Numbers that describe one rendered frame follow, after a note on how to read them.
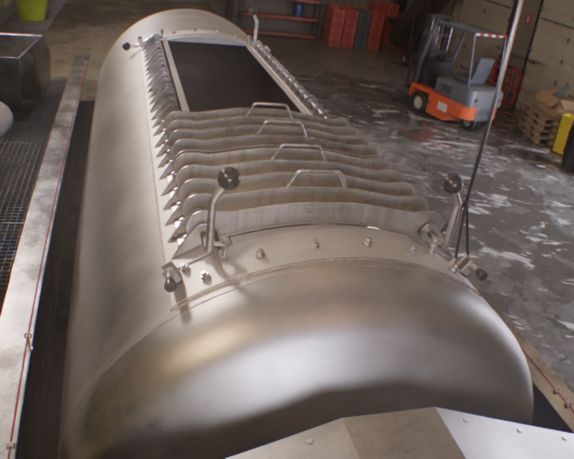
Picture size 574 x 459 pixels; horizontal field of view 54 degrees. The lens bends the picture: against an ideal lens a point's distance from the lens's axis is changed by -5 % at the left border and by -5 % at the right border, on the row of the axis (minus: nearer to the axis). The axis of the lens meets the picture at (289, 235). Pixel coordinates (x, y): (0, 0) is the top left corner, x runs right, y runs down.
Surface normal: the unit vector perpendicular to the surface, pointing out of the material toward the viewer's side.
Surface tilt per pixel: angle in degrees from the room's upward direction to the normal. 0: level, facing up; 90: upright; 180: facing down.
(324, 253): 5
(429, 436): 0
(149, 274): 40
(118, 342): 47
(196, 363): 52
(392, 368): 67
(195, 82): 90
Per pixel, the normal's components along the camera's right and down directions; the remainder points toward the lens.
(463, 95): -0.85, 0.15
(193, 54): 0.17, 0.66
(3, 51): 0.15, 0.49
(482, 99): 0.50, 0.47
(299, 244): -0.02, -0.86
